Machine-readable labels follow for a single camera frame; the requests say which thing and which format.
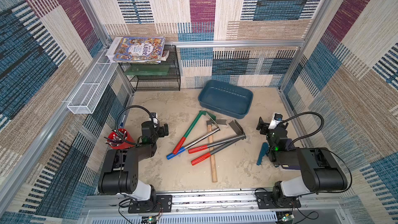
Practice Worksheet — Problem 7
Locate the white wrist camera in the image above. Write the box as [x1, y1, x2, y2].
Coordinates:
[268, 113, 283, 130]
[151, 113, 159, 124]

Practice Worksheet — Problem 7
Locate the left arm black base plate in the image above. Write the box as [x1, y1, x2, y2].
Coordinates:
[128, 195, 173, 214]

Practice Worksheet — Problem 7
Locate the chrome blue handled hoe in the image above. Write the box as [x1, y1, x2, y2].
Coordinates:
[166, 119, 227, 160]

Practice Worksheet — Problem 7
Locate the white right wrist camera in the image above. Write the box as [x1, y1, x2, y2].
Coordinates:
[268, 113, 283, 130]

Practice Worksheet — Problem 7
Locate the green red handled hoe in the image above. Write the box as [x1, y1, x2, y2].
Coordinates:
[172, 111, 216, 154]

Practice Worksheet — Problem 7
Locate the grey hoe red grip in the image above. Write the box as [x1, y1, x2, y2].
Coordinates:
[188, 120, 246, 154]
[191, 141, 238, 166]

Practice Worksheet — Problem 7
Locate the red pen cup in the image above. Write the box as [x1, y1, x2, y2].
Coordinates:
[105, 128, 136, 150]

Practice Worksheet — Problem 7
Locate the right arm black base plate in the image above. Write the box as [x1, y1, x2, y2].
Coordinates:
[255, 188, 301, 209]

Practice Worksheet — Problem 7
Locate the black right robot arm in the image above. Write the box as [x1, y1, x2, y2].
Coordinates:
[255, 114, 352, 209]

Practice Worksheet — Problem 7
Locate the teal plastic storage box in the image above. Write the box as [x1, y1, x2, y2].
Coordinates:
[198, 80, 254, 119]

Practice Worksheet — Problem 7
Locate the white wire mesh basket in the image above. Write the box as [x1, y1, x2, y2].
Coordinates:
[67, 62, 118, 115]

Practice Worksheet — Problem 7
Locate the colourful picture book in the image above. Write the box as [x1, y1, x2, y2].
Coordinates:
[106, 36, 170, 63]

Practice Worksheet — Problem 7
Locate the teal plastic clamp tool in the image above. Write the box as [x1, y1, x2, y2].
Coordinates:
[257, 142, 269, 166]

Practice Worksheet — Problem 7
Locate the black wire shelf rack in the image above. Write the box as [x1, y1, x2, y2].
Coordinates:
[119, 45, 181, 92]

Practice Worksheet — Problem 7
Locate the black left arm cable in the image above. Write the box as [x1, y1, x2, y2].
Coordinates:
[115, 105, 155, 146]

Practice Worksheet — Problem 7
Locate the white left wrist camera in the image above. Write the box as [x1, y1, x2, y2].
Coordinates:
[151, 113, 159, 124]

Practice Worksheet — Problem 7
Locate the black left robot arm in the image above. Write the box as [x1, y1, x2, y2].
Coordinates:
[98, 121, 169, 205]

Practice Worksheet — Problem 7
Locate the green board on shelf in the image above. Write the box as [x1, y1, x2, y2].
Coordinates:
[124, 65, 170, 76]

